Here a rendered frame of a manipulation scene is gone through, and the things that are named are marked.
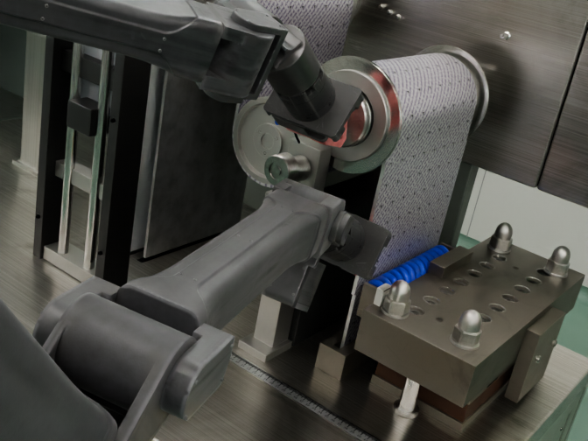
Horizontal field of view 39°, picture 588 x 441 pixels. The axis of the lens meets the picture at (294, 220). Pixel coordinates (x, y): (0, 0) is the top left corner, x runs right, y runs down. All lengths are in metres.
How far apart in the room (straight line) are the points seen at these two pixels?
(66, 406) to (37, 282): 0.85
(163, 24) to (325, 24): 0.54
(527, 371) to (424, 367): 0.19
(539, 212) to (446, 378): 2.87
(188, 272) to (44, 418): 0.22
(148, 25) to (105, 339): 0.34
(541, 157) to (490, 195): 2.65
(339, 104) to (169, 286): 0.41
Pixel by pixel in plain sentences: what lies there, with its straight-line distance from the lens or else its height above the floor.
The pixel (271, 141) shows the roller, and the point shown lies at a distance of 1.13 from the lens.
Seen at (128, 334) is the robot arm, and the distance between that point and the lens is 0.51.
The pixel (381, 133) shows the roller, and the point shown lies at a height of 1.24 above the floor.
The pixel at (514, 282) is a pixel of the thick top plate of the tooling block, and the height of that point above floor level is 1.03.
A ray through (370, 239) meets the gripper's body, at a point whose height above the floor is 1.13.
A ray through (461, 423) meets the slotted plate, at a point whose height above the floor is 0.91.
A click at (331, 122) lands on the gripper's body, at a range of 0.92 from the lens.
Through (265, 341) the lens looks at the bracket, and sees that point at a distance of 1.16.
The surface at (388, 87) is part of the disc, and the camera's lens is 1.01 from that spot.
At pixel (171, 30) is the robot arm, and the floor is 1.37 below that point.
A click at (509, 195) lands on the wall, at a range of 3.90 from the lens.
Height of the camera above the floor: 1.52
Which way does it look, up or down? 23 degrees down
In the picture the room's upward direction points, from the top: 11 degrees clockwise
